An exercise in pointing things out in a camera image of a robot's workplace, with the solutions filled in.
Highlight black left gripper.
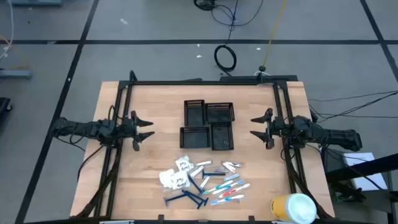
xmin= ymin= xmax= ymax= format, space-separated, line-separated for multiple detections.
xmin=119 ymin=110 xmax=155 ymax=152

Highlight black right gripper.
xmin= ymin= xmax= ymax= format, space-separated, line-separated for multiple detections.
xmin=249 ymin=107 xmax=285 ymax=151

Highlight red and white toothbrush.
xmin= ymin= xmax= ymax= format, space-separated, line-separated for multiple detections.
xmin=218 ymin=183 xmax=251 ymax=199

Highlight green and white toothbrush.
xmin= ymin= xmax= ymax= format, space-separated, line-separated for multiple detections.
xmin=201 ymin=181 xmax=234 ymax=196

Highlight black plastic mesh basket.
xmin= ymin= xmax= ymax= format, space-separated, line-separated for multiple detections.
xmin=183 ymin=99 xmax=206 ymax=126
xmin=211 ymin=121 xmax=235 ymax=152
xmin=205 ymin=102 xmax=236 ymax=123
xmin=179 ymin=126 xmax=212 ymax=149

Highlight yellow canister with white lid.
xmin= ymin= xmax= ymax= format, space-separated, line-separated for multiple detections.
xmin=269 ymin=192 xmax=318 ymax=224

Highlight white box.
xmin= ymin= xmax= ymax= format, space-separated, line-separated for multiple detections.
xmin=341 ymin=152 xmax=389 ymax=192

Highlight black side stand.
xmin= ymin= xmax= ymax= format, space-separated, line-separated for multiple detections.
xmin=322 ymin=146 xmax=398 ymax=224

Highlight grey metal bar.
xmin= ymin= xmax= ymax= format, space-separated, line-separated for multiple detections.
xmin=0 ymin=69 xmax=33 ymax=80

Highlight black floor object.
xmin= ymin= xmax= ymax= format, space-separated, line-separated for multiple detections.
xmin=0 ymin=96 xmax=14 ymax=125

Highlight black aluminium table frame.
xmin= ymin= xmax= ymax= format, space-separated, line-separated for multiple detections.
xmin=70 ymin=70 xmax=336 ymax=224

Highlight coiled black floor cable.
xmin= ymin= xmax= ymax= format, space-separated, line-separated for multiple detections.
xmin=213 ymin=44 xmax=238 ymax=77

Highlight yellow hanging cable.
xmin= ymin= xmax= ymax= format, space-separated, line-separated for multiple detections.
xmin=263 ymin=0 xmax=289 ymax=68

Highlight black hanging cable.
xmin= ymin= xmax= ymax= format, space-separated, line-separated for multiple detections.
xmin=228 ymin=0 xmax=240 ymax=46

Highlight thin black cables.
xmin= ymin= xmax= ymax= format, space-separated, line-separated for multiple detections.
xmin=307 ymin=90 xmax=398 ymax=124

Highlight black floor cable bundle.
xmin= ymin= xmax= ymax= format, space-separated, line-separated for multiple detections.
xmin=193 ymin=0 xmax=265 ymax=28

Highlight white floor cable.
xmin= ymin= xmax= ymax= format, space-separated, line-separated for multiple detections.
xmin=0 ymin=0 xmax=16 ymax=60

